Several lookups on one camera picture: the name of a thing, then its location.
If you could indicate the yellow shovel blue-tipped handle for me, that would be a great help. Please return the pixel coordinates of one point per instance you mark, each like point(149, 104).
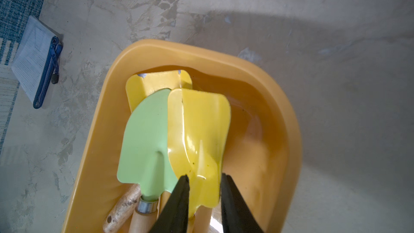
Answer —
point(198, 125)

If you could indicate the yellow plastic storage box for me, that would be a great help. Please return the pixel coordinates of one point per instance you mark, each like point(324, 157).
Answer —
point(263, 152)

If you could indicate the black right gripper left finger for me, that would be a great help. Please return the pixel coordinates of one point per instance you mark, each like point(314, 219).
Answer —
point(174, 216)

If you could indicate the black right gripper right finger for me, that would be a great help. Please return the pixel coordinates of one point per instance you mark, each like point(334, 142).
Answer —
point(236, 215)

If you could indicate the green shovel wooden handle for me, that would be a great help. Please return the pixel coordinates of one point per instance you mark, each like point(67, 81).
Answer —
point(144, 158)

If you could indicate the yellow scoop orange handle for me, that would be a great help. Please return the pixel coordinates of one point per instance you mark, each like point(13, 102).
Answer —
point(140, 86)

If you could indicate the yellow scoop shovel wooden handle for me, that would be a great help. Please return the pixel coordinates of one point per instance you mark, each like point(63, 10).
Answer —
point(122, 211)

